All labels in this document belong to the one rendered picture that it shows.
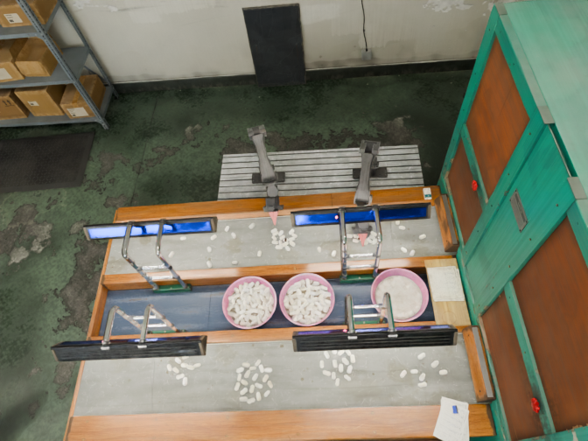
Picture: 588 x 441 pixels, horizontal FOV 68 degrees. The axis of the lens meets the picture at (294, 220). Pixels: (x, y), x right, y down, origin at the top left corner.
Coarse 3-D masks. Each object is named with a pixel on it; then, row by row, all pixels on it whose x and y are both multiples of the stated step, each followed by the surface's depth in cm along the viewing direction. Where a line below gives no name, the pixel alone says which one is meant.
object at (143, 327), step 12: (108, 312) 179; (120, 312) 184; (144, 312) 176; (156, 312) 184; (108, 324) 175; (144, 324) 173; (156, 324) 202; (168, 324) 198; (108, 336) 173; (144, 336) 171; (108, 348) 171
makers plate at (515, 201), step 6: (516, 192) 143; (510, 198) 148; (516, 198) 143; (516, 204) 143; (516, 210) 143; (522, 210) 139; (516, 216) 144; (522, 216) 139; (522, 222) 139; (522, 228) 140
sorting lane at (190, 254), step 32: (224, 224) 239; (256, 224) 237; (288, 224) 235; (352, 224) 231; (384, 224) 229; (416, 224) 227; (192, 256) 230; (224, 256) 228; (256, 256) 226; (288, 256) 225; (320, 256) 223; (384, 256) 219; (416, 256) 217
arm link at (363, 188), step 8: (360, 144) 213; (376, 144) 213; (360, 152) 211; (376, 152) 209; (368, 160) 211; (368, 168) 211; (360, 176) 213; (368, 176) 212; (360, 184) 213; (368, 184) 213; (360, 192) 214; (368, 192) 213; (360, 200) 215; (368, 200) 218
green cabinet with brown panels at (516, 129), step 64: (576, 0) 146; (512, 64) 138; (576, 64) 131; (512, 128) 144; (576, 128) 119; (448, 192) 220; (512, 192) 146; (576, 192) 109; (512, 256) 147; (576, 256) 111; (512, 320) 154; (576, 320) 113; (512, 384) 158; (576, 384) 115
